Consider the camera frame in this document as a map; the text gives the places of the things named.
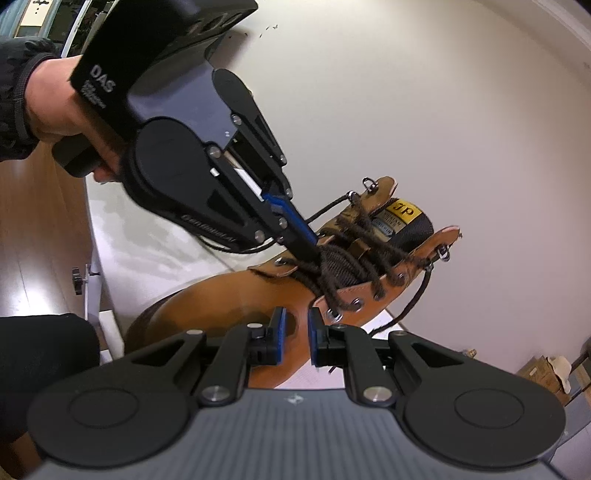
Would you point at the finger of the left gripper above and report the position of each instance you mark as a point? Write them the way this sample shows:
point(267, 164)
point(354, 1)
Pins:
point(186, 177)
point(255, 149)

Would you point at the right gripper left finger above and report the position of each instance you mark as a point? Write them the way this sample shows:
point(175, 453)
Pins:
point(132, 408)

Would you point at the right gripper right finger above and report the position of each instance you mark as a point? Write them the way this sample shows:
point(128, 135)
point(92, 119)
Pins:
point(458, 409)

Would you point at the dark brown shoelace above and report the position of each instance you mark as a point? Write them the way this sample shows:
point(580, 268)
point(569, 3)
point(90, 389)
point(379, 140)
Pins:
point(370, 253)

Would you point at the brown leather work boot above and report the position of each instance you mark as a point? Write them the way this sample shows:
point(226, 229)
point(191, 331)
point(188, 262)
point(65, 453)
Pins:
point(182, 311)

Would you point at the left jacket sleeve forearm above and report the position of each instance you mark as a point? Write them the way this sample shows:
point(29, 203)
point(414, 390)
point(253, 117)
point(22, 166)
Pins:
point(19, 58)

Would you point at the black jacket sleeve forearm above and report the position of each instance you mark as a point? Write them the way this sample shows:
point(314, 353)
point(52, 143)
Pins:
point(37, 351)

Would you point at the person's left hand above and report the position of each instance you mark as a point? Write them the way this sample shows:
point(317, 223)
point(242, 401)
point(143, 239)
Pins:
point(55, 110)

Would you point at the cardboard box with hat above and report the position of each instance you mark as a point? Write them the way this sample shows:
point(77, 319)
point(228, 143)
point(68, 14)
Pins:
point(552, 373)

